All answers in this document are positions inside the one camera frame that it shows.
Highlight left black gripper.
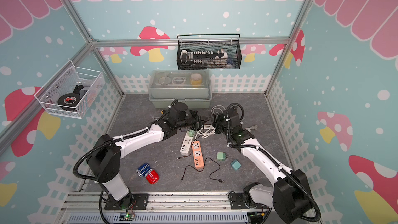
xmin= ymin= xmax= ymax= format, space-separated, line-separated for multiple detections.
xmin=176 ymin=109 xmax=210 ymax=132

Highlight white power strip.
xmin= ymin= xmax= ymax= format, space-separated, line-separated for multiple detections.
xmin=180 ymin=132 xmax=196 ymax=156

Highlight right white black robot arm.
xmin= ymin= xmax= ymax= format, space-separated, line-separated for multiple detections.
xmin=212 ymin=103 xmax=321 ymax=224

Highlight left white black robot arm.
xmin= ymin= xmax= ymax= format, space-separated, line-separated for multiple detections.
xmin=73 ymin=99 xmax=205 ymax=210

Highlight red blue electric shaver case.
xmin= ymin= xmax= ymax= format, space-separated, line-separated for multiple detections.
xmin=136 ymin=163 xmax=160 ymax=184

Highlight orange power strip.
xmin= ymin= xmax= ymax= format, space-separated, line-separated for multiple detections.
xmin=192 ymin=141 xmax=204 ymax=170

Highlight green charger adapter with prongs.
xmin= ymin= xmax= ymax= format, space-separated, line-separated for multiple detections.
xmin=216 ymin=152 xmax=227 ymax=161

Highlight translucent green storage box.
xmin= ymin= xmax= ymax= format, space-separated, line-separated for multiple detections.
xmin=148 ymin=70 xmax=212 ymax=109

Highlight teal cube adapter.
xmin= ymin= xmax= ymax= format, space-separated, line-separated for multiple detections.
xmin=231 ymin=159 xmax=241 ymax=171

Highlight yellow tape roll in box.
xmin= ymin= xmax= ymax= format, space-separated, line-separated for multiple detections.
xmin=190 ymin=73 xmax=203 ymax=87

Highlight black power strip in basket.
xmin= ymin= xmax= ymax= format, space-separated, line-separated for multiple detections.
xmin=177 ymin=50 xmax=229 ymax=67

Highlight black electrical tape roll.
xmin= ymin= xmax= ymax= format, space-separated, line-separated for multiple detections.
xmin=57 ymin=93 xmax=81 ymax=112

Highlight white coiled power cord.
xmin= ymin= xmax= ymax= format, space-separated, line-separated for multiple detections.
xmin=194 ymin=105 xmax=259 ymax=140

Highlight long black usb cable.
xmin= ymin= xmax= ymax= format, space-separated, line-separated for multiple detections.
xmin=176 ymin=155 xmax=224 ymax=183

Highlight black wire mesh wall basket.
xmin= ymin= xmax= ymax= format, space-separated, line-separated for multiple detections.
xmin=176 ymin=34 xmax=242 ymax=70

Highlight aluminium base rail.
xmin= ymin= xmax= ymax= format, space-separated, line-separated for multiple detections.
xmin=58 ymin=191 xmax=315 ymax=224

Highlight white wire wall basket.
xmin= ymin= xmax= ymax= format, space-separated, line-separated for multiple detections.
xmin=35 ymin=61 xmax=105 ymax=119

